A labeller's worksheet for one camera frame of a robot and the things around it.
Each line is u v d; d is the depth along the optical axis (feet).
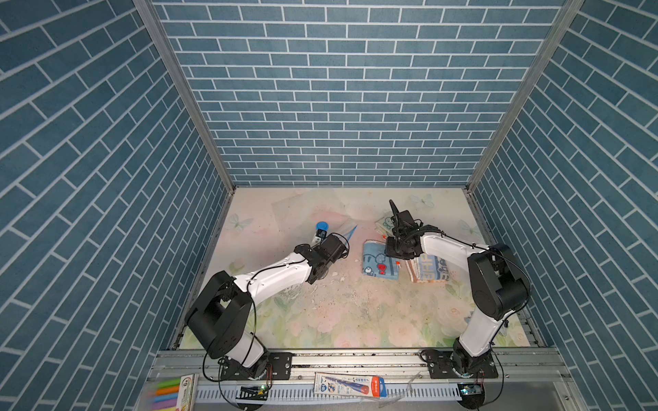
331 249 2.22
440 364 2.42
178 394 2.23
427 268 3.06
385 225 3.35
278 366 2.42
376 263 3.07
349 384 2.29
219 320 1.40
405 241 2.32
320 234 2.58
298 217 3.70
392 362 2.48
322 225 3.55
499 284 1.60
